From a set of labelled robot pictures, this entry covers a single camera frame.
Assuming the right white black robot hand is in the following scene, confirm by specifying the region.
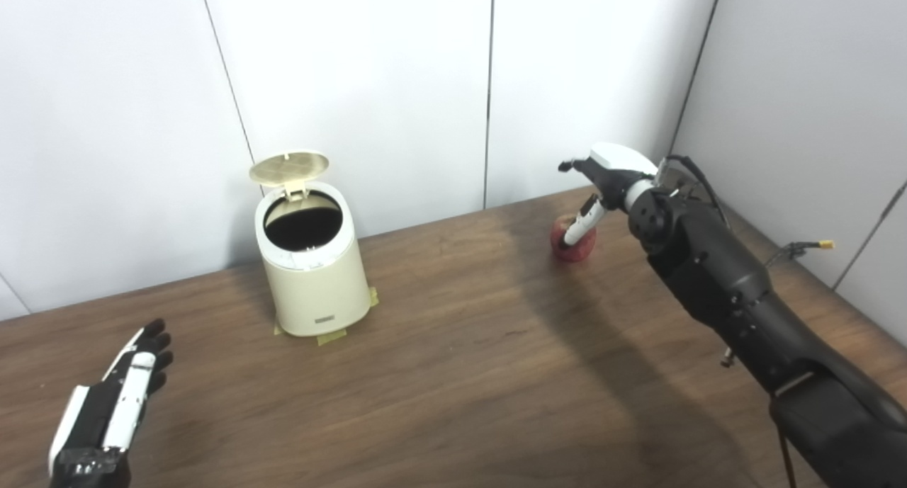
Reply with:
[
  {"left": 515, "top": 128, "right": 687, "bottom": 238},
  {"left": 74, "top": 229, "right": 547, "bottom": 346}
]
[{"left": 558, "top": 142, "right": 660, "bottom": 248}]

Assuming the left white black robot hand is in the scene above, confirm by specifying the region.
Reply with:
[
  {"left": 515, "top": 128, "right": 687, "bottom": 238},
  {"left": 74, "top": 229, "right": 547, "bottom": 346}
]
[{"left": 48, "top": 319, "right": 174, "bottom": 488}]

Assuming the red apple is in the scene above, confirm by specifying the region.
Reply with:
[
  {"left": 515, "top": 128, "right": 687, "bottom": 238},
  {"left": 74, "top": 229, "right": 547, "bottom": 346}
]
[{"left": 551, "top": 215, "right": 597, "bottom": 263}]

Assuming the cream-colored lidded bin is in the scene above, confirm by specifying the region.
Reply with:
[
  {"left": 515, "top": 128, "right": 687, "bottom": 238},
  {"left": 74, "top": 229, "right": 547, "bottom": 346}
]
[{"left": 249, "top": 149, "right": 372, "bottom": 337}]

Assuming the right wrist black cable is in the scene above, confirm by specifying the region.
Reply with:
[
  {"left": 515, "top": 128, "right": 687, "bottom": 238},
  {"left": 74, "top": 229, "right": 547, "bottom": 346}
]
[{"left": 659, "top": 155, "right": 732, "bottom": 228}]

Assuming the loose cable with yellow plug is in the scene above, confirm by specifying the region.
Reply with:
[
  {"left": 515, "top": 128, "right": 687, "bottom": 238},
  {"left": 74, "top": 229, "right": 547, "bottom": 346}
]
[{"left": 765, "top": 239, "right": 835, "bottom": 266}]

